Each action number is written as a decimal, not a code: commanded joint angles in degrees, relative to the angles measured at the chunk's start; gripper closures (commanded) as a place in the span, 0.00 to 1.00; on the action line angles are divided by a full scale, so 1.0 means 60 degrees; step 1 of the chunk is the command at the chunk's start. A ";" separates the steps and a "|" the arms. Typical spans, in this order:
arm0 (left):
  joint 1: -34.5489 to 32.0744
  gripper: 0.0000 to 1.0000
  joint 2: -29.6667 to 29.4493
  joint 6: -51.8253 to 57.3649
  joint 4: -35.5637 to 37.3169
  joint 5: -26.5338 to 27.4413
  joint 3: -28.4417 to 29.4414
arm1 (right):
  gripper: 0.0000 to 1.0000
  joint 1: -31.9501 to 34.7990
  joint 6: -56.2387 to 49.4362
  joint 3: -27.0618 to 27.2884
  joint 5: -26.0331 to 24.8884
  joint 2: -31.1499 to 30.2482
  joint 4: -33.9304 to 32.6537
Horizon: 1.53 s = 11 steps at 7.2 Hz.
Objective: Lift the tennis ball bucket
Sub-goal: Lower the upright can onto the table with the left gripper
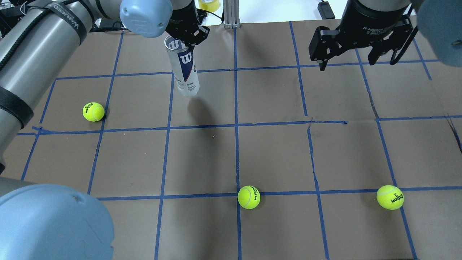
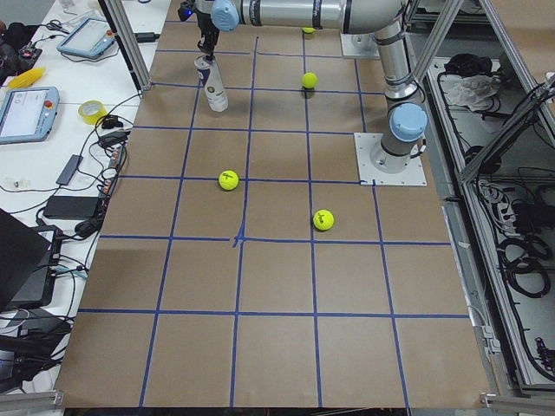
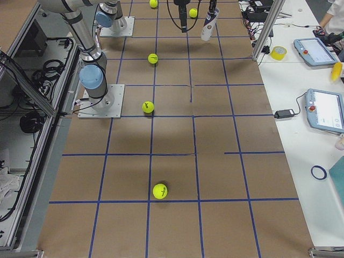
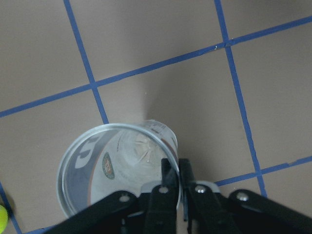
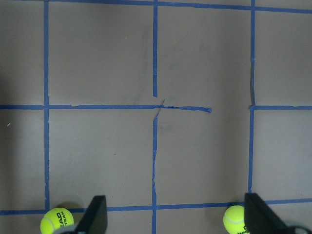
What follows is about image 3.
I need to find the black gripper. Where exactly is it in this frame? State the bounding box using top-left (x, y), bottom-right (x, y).
top-left (174, 0), bottom-right (217, 33)

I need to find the white Wilson tennis ball can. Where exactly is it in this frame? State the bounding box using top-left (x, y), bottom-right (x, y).
top-left (201, 8), bottom-right (219, 41)

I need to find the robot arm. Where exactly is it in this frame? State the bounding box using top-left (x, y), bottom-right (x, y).
top-left (39, 1), bottom-right (128, 113)
top-left (95, 1), bottom-right (127, 33)

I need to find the tennis ball right side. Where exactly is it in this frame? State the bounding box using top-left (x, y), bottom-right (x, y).
top-left (149, 0), bottom-right (158, 9)

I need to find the centre Head tennis ball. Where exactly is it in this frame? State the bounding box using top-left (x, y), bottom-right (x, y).
top-left (147, 53), bottom-right (159, 65)

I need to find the tennis ball far left side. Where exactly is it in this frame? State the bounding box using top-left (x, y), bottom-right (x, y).
top-left (142, 101), bottom-right (154, 114)

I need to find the tennis ball near grid cross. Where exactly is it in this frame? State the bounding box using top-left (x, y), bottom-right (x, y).
top-left (153, 183), bottom-right (168, 199)

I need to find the yellow tape roll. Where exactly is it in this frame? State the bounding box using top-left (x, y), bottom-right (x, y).
top-left (270, 46), bottom-right (287, 61)

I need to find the upper teach pendant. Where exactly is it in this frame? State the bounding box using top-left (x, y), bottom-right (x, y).
top-left (293, 38), bottom-right (339, 67)

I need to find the teach pendant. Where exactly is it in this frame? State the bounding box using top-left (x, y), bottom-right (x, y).
top-left (293, 38), bottom-right (339, 67)
top-left (305, 89), bottom-right (343, 134)

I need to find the person in white shirt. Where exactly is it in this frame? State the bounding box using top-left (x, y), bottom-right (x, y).
top-left (319, 0), bottom-right (343, 34)

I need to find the black power adapter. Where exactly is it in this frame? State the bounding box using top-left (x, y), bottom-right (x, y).
top-left (274, 109), bottom-right (295, 119)

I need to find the yellow banana toy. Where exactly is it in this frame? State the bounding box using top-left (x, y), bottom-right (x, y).
top-left (331, 62), bottom-right (343, 82)

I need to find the lower teach pendant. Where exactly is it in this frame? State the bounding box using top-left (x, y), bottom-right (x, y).
top-left (305, 89), bottom-right (343, 134)

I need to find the teal box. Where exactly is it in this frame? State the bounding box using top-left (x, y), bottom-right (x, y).
top-left (329, 156), bottom-right (344, 204)

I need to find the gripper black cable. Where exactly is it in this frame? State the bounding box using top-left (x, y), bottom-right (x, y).
top-left (166, 0), bottom-right (201, 31)

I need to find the aluminium frame post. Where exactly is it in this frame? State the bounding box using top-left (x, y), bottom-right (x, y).
top-left (252, 0), bottom-right (285, 61)

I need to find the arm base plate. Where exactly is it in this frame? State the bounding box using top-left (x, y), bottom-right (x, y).
top-left (77, 84), bottom-right (125, 119)
top-left (100, 16), bottom-right (135, 38)

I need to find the blue tape ring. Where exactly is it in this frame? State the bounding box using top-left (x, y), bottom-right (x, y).
top-left (311, 165), bottom-right (328, 181)

